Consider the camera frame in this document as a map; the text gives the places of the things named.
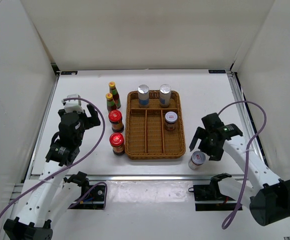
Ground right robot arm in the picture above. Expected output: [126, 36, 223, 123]
[190, 124, 290, 226]

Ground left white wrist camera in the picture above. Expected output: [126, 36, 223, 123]
[62, 99, 84, 114]

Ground far yellow-cap sauce bottle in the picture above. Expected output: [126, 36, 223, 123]
[108, 81, 121, 109]

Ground near yellow-cap sauce bottle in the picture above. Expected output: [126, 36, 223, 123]
[106, 92, 117, 113]

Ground red-lid chili jar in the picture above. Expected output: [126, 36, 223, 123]
[109, 132, 125, 156]
[108, 110, 124, 133]

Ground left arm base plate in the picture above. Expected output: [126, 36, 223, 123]
[68, 181, 108, 210]

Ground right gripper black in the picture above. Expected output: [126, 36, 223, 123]
[189, 127, 224, 162]

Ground blue-label pellet jar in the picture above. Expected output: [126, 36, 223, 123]
[138, 84, 149, 108]
[159, 84, 171, 108]

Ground white-lid spice jar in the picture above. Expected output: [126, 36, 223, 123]
[164, 111, 178, 131]
[188, 151, 206, 170]

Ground yellow-cap sauce bottle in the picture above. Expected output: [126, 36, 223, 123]
[108, 81, 121, 109]
[106, 92, 117, 113]

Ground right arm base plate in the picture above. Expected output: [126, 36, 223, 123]
[188, 184, 236, 212]

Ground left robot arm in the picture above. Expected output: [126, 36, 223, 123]
[3, 99, 105, 240]

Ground wicker basket tray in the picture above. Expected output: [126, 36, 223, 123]
[125, 90, 186, 160]

